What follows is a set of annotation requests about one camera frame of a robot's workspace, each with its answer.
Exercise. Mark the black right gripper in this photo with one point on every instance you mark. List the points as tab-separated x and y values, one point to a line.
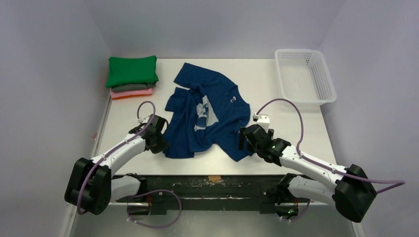
246	139

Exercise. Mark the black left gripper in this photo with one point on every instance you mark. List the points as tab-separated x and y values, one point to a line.
161	146

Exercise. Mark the blue t-shirt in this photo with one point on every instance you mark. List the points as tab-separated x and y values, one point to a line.
207	109

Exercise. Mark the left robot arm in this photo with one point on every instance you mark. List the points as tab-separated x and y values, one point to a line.
92	184

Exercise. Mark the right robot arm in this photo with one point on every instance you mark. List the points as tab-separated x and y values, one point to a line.
348	189

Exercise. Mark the orange folded t-shirt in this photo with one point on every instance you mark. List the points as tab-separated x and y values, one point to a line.
129	96

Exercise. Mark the grey folded t-shirt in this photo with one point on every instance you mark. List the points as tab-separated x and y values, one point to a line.
132	87

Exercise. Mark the brown tape piece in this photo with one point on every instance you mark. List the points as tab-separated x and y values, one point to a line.
214	178

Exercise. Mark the pink folded t-shirt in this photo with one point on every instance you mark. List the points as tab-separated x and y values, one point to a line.
138	92

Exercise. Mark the green folded t-shirt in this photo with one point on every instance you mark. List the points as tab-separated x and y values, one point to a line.
124	71

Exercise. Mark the white plastic basket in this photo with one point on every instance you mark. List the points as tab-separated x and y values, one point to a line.
304	77

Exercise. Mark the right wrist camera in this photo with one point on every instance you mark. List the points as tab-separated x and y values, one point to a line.
262	120

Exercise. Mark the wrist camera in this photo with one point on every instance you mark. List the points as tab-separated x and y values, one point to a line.
262	120
146	120

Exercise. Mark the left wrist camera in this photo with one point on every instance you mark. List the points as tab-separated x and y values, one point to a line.
146	120

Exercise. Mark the aluminium table frame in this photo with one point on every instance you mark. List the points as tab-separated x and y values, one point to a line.
71	212

